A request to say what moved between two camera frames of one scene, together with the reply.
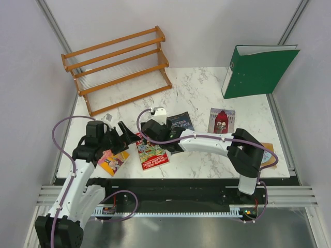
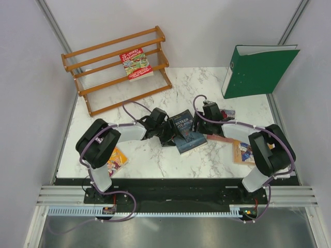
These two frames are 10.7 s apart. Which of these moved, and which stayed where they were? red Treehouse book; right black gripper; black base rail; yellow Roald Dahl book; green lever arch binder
Moved: right black gripper; red Treehouse book
Stayed: black base rail; yellow Roald Dahl book; green lever arch binder
